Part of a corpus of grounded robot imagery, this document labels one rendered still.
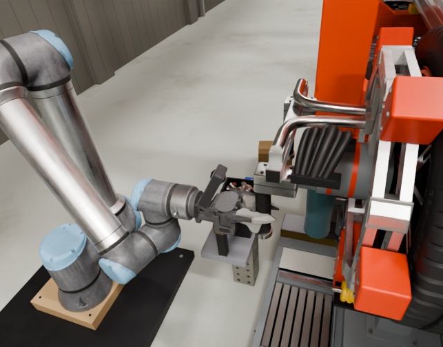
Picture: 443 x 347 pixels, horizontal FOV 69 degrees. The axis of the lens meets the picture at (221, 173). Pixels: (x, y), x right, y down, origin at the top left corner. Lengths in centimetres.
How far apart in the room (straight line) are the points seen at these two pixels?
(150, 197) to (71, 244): 39
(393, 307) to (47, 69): 92
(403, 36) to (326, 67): 33
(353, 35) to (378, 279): 80
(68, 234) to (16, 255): 105
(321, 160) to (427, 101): 19
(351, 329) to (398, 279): 71
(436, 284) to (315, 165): 26
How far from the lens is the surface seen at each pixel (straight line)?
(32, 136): 87
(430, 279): 63
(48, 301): 139
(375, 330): 131
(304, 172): 62
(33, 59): 95
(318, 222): 111
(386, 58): 76
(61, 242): 116
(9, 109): 89
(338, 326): 139
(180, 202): 79
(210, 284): 164
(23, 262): 212
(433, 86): 56
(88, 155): 106
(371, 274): 61
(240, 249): 117
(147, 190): 84
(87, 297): 127
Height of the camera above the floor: 136
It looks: 38 degrees down
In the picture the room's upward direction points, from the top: 7 degrees counter-clockwise
